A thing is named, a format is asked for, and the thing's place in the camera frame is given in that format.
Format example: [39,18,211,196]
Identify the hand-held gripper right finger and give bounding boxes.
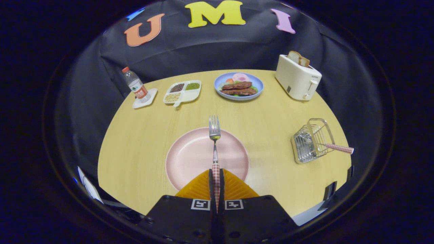
[217,169,299,244]

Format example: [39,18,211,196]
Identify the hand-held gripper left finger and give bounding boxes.
[141,169,217,244]

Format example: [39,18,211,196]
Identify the fork with red checked handle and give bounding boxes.
[209,115,221,210]

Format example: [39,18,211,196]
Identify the spoon with red checked handle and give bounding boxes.
[298,134,354,155]

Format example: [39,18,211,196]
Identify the pink round plate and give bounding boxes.
[165,127,250,191]

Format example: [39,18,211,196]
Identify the white paper sheet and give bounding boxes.
[77,166,104,204]

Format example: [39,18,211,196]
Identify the white divided grain tray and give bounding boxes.
[163,80,202,107]

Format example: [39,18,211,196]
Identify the white square coaster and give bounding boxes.
[132,88,158,109]

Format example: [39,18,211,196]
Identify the brown meat strip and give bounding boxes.
[220,88,257,96]
[221,81,253,90]

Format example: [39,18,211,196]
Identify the blue food plate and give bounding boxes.
[214,72,264,101]

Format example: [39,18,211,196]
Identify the clear plastic water bottle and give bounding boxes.
[122,67,151,103]

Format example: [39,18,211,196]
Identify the cream white toaster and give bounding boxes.
[275,54,322,101]

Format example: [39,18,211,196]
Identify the black backdrop cloth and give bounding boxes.
[56,0,380,210]

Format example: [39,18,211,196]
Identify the metal wire basket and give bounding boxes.
[291,118,336,164]

